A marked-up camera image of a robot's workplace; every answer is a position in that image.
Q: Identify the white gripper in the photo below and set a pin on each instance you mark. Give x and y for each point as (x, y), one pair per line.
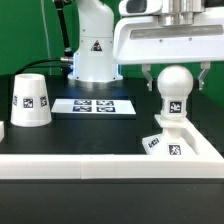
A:
(141, 40)

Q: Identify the white lamp bulb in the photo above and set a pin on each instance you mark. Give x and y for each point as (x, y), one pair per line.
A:
(175, 83)

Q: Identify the white lamp base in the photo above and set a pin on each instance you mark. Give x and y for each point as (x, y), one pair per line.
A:
(170, 141)

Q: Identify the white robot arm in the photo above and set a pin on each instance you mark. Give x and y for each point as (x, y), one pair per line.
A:
(94, 61)

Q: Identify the white lamp shade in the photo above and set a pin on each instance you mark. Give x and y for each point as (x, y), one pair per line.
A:
(30, 104)

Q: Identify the white marker sheet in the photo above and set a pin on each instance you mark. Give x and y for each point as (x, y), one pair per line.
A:
(93, 106)

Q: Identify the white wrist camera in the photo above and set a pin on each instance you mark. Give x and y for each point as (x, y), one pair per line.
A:
(139, 7)

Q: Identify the white fence wall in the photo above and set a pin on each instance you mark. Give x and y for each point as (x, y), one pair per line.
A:
(80, 150)

